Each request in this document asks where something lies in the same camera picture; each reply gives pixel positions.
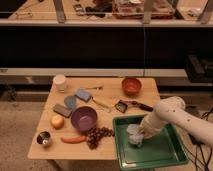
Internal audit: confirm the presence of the cloth-covered gripper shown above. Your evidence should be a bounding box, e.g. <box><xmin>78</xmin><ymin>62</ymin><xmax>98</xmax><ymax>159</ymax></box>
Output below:
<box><xmin>139</xmin><ymin>112</ymin><xmax>167</xmax><ymax>139</ymax></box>

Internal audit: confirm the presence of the white towel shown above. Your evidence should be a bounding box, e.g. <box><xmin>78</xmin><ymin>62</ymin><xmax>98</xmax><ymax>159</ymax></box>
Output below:
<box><xmin>126</xmin><ymin>124</ymin><xmax>144</xmax><ymax>147</ymax></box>

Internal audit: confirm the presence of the green plastic tray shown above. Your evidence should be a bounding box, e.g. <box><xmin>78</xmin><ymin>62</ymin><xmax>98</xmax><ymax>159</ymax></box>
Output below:
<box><xmin>113</xmin><ymin>115</ymin><xmax>188</xmax><ymax>171</ymax></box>

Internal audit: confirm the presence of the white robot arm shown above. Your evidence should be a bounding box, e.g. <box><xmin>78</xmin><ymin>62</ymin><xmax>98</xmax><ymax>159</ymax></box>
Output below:
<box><xmin>139</xmin><ymin>96</ymin><xmax>213</xmax><ymax>147</ymax></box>

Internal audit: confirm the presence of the orange-red bowl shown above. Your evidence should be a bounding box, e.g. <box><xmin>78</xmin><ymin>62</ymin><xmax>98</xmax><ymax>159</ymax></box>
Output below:
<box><xmin>121</xmin><ymin>77</ymin><xmax>142</xmax><ymax>96</ymax></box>

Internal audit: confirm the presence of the dark grape bunch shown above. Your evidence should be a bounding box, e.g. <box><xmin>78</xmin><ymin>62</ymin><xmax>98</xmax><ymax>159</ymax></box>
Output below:
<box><xmin>86</xmin><ymin>127</ymin><xmax>114</xmax><ymax>149</ymax></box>

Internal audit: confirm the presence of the purple bowl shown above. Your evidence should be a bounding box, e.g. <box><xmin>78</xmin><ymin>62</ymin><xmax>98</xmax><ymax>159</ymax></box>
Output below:
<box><xmin>71</xmin><ymin>106</ymin><xmax>98</xmax><ymax>132</ymax></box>

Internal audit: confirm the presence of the blue rectangular sponge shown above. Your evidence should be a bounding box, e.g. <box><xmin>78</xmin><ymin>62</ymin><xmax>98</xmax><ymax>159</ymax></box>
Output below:
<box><xmin>75</xmin><ymin>89</ymin><xmax>91</xmax><ymax>102</ymax></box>

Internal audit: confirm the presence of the black box on right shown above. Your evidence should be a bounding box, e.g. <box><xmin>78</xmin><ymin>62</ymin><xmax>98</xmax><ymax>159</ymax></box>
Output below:
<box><xmin>185</xmin><ymin>55</ymin><xmax>213</xmax><ymax>84</ymax></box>

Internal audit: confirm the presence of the orange carrot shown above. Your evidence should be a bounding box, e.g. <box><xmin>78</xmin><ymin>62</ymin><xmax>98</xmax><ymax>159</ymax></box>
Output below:
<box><xmin>60</xmin><ymin>136</ymin><xmax>86</xmax><ymax>144</ymax></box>

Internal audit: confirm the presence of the blue-grey round sponge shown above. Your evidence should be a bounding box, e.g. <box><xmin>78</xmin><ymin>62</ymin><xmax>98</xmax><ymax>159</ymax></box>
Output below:
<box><xmin>64</xmin><ymin>96</ymin><xmax>76</xmax><ymax>110</ymax></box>

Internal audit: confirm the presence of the yellow apple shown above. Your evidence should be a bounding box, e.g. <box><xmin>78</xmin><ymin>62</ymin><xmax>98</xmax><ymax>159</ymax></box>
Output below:
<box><xmin>50</xmin><ymin>115</ymin><xmax>64</xmax><ymax>129</ymax></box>

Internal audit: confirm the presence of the dark rectangular block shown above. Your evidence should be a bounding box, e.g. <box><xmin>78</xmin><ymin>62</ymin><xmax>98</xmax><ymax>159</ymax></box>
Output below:
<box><xmin>53</xmin><ymin>104</ymin><xmax>71</xmax><ymax>118</ymax></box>

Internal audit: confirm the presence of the white cup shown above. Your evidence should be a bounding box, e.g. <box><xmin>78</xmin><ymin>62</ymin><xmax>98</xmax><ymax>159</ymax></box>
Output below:
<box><xmin>53</xmin><ymin>74</ymin><xmax>67</xmax><ymax>92</ymax></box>

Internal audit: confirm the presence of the small metal cup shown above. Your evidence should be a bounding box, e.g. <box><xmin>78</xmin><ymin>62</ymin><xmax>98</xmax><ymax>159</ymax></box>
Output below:
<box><xmin>36</xmin><ymin>131</ymin><xmax>51</xmax><ymax>147</ymax></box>

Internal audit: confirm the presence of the black spatula with handle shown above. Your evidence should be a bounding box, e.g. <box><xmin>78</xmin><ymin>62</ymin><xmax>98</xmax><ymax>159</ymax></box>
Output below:
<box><xmin>115</xmin><ymin>100</ymin><xmax>153</xmax><ymax>113</ymax></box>

